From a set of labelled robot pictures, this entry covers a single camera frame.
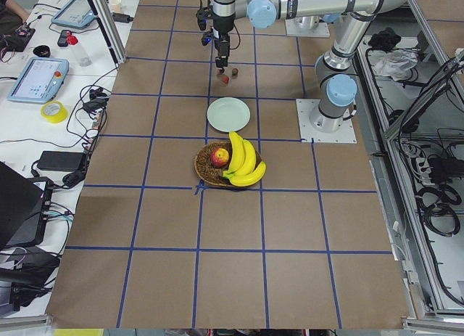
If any black laptop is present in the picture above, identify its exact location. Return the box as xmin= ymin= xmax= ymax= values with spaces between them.
xmin=1 ymin=163 xmax=52 ymax=250

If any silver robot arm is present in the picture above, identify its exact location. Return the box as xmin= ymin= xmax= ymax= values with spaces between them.
xmin=211 ymin=0 xmax=407 ymax=71
xmin=310 ymin=12 xmax=376 ymax=134

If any black phone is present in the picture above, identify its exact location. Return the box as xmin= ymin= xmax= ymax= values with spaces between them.
xmin=57 ymin=30 xmax=72 ymax=48

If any aluminium frame post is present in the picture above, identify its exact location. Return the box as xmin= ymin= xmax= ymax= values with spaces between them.
xmin=87 ymin=0 xmax=126 ymax=66

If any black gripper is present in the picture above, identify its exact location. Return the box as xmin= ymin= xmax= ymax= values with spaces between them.
xmin=212 ymin=0 xmax=236 ymax=68

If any brown wicker basket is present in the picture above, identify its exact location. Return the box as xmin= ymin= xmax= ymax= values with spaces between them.
xmin=194 ymin=141 xmax=249 ymax=188

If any yellow tape roll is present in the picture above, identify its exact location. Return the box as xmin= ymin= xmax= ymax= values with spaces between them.
xmin=41 ymin=100 xmax=68 ymax=124

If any black small bowl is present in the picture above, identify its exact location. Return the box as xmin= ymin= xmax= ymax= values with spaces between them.
xmin=33 ymin=45 xmax=51 ymax=58

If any white paper cup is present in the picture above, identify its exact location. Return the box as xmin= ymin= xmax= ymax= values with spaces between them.
xmin=109 ymin=0 xmax=122 ymax=13

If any light green plate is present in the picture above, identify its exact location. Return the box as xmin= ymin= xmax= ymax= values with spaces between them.
xmin=207 ymin=97 xmax=251 ymax=132

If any near blue teach pendant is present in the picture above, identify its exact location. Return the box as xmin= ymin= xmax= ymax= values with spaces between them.
xmin=7 ymin=57 xmax=69 ymax=104

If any black power adapter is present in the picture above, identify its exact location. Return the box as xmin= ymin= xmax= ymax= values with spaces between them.
xmin=37 ymin=151 xmax=85 ymax=172

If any red apple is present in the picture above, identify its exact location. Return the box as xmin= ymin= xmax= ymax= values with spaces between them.
xmin=210 ymin=147 xmax=230 ymax=168

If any far blue teach pendant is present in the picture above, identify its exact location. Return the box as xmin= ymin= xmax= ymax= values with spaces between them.
xmin=51 ymin=0 xmax=95 ymax=29

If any clear bottle red cap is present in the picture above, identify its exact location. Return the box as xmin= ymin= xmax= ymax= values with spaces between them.
xmin=67 ymin=33 xmax=92 ymax=67

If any yellow banana bunch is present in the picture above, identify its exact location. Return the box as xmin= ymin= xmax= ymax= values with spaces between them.
xmin=223 ymin=131 xmax=267 ymax=187

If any blue teach pendant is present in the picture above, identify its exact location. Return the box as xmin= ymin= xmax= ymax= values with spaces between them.
xmin=51 ymin=0 xmax=95 ymax=29
xmin=7 ymin=57 xmax=69 ymax=104

